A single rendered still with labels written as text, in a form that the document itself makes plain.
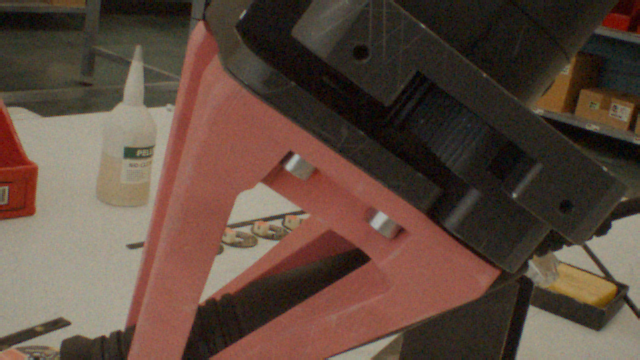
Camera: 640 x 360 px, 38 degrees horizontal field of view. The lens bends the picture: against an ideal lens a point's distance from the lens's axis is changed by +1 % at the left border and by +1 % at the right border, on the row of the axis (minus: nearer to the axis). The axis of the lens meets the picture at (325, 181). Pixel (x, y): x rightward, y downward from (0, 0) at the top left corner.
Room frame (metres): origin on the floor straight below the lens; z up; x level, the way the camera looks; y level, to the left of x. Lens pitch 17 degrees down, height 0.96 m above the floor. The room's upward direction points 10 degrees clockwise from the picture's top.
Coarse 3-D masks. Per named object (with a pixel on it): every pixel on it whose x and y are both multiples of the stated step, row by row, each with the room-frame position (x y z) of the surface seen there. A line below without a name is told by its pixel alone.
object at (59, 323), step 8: (56, 320) 0.27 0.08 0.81; (64, 320) 0.27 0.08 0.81; (32, 328) 0.26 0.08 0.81; (40, 328) 0.26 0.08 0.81; (48, 328) 0.26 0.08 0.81; (56, 328) 0.27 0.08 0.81; (8, 336) 0.26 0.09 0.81; (16, 336) 0.26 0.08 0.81; (24, 336) 0.26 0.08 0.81; (32, 336) 0.26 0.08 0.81; (0, 344) 0.25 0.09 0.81; (8, 344) 0.25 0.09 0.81; (16, 344) 0.25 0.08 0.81
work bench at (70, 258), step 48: (48, 144) 0.64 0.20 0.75; (96, 144) 0.66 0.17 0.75; (48, 192) 0.55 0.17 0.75; (0, 240) 0.46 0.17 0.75; (48, 240) 0.47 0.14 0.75; (96, 240) 0.49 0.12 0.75; (144, 240) 0.50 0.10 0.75; (624, 240) 0.67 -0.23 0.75; (0, 288) 0.41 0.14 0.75; (48, 288) 0.42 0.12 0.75; (96, 288) 0.43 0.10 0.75; (0, 336) 0.36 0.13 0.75; (48, 336) 0.37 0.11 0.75; (96, 336) 0.38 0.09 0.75; (528, 336) 0.46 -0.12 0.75; (576, 336) 0.48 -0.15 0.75; (624, 336) 0.49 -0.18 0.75
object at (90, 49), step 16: (96, 0) 3.83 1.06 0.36; (96, 16) 3.84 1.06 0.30; (192, 16) 3.49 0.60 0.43; (96, 32) 3.84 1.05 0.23; (192, 32) 3.49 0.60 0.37; (96, 48) 3.80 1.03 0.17; (128, 64) 3.68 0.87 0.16; (144, 64) 3.66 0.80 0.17; (176, 80) 3.52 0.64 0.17; (16, 96) 2.86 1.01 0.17; (32, 96) 2.91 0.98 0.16; (48, 96) 2.96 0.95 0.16; (64, 96) 3.01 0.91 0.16; (80, 96) 3.07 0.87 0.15
